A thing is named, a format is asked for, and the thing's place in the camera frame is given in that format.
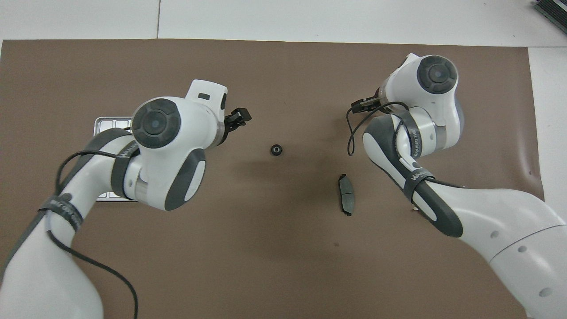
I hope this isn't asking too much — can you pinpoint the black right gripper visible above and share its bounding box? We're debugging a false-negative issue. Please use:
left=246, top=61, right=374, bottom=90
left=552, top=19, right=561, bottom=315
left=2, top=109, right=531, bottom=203
left=351, top=88, right=386, bottom=113

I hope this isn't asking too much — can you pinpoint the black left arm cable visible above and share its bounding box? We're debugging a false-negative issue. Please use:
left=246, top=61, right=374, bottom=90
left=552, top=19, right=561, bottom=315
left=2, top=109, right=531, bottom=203
left=47, top=151, right=139, bottom=319

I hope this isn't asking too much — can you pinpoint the long dark grey brake pad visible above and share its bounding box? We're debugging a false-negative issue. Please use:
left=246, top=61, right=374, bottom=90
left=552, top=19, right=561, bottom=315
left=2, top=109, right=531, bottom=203
left=338, top=173, right=356, bottom=217

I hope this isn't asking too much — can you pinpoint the dark ribbed grey device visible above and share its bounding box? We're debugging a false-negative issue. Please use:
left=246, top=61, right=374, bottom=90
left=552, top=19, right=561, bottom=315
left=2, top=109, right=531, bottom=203
left=534, top=0, right=567, bottom=34

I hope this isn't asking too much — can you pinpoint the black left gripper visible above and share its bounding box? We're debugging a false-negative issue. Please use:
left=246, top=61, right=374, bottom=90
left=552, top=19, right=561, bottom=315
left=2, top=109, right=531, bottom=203
left=217, top=107, right=252, bottom=145

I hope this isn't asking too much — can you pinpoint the brown paper table mat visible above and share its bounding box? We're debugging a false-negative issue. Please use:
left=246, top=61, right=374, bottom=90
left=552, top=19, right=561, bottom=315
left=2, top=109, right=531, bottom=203
left=0, top=39, right=556, bottom=319

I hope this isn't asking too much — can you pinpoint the grey metal tray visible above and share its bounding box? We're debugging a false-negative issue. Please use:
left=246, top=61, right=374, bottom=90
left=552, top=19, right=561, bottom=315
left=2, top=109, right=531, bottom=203
left=94, top=117, right=138, bottom=202

